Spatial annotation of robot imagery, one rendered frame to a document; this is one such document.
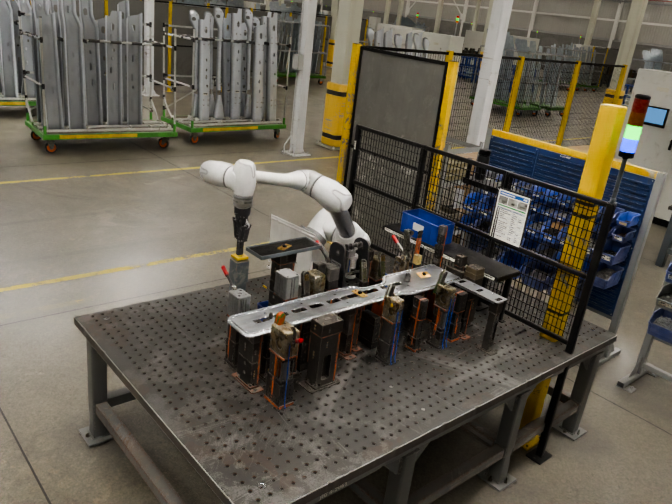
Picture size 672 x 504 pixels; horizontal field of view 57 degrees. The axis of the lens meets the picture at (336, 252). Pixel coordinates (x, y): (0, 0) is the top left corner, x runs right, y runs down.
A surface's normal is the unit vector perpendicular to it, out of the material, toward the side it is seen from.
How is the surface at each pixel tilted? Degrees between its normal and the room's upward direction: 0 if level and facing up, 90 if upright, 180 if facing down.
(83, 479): 0
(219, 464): 0
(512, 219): 90
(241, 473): 0
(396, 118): 91
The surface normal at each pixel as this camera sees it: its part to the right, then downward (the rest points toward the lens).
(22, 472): 0.11, -0.92
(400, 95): -0.77, 0.14
